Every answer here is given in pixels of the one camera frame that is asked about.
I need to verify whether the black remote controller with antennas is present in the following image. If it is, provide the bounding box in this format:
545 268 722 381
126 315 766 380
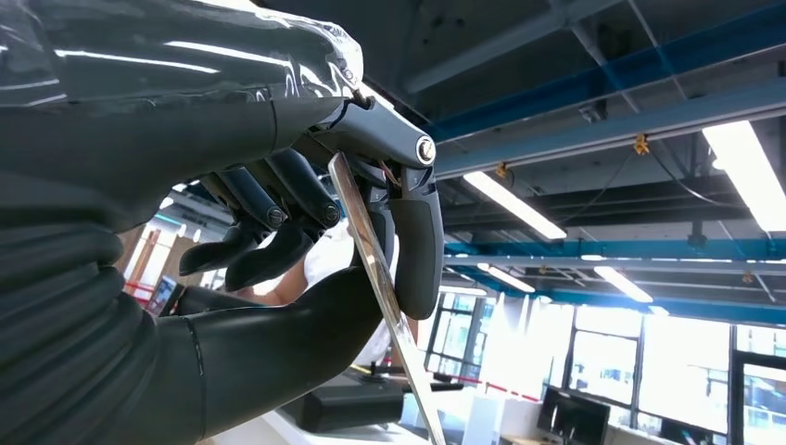
298 362 466 434

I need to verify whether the white desk shelf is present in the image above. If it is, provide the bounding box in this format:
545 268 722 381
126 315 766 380
202 408 431 445

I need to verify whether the person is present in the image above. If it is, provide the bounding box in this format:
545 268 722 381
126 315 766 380
233 220 422 370

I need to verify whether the black computer monitor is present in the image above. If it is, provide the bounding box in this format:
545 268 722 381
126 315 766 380
536 387 612 445

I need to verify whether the brown picture ID card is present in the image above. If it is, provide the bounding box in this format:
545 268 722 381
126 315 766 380
326 152 448 445

